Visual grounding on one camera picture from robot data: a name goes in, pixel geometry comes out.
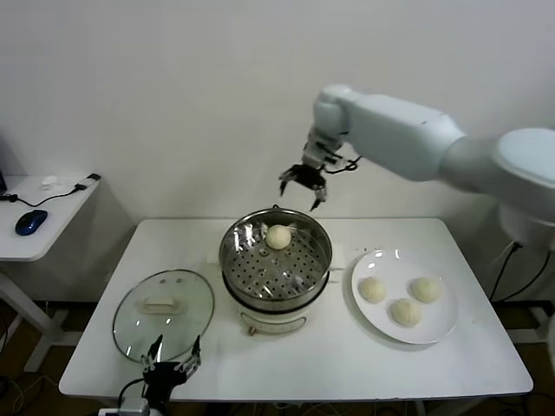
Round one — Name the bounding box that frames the stainless steel steamer basket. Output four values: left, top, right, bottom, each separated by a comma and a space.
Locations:
204, 209, 348, 304

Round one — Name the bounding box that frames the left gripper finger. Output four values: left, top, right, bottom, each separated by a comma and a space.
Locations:
140, 334, 164, 373
173, 335, 204, 374

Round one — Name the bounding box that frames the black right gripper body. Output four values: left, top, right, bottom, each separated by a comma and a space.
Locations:
288, 162, 328, 189

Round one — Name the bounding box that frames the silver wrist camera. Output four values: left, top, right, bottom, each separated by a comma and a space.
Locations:
302, 134, 348, 170
98, 397, 151, 416

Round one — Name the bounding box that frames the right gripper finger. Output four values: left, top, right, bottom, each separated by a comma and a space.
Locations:
278, 166, 297, 197
309, 184, 330, 213

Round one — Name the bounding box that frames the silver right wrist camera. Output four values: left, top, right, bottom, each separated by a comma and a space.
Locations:
302, 134, 348, 170

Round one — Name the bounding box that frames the cream electric cooking pot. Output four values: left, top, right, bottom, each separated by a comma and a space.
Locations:
221, 263, 344, 338

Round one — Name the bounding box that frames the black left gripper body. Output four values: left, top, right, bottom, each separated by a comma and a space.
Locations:
143, 361, 192, 403

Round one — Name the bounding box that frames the white side desk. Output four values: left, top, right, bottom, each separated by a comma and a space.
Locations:
0, 174, 101, 374

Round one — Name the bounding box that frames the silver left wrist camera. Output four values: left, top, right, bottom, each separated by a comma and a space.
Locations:
98, 397, 151, 416

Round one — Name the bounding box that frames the black power cable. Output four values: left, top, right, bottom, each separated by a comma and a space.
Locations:
488, 240, 551, 302

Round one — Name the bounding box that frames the white round plate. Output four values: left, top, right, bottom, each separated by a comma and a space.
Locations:
349, 248, 460, 346

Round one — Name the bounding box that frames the silver black cable adapter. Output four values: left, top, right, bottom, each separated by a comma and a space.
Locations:
71, 173, 101, 193

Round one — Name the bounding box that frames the blue computer mouse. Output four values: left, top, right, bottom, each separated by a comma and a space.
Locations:
15, 209, 49, 237

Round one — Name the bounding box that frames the white steamed baozi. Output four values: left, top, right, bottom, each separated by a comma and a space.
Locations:
388, 297, 423, 327
357, 276, 388, 304
409, 276, 444, 303
264, 224, 292, 251

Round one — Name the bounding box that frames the glass lid with cream handle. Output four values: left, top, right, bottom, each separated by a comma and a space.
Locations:
112, 269, 216, 364

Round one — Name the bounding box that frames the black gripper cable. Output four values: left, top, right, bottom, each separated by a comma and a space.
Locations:
119, 377, 147, 404
327, 153, 362, 175

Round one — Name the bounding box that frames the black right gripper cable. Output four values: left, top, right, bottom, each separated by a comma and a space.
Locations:
327, 153, 362, 175

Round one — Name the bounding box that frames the thin black desk cable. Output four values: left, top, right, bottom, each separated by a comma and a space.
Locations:
0, 184, 86, 209

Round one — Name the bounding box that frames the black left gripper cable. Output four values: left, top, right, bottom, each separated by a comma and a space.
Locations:
119, 377, 147, 404

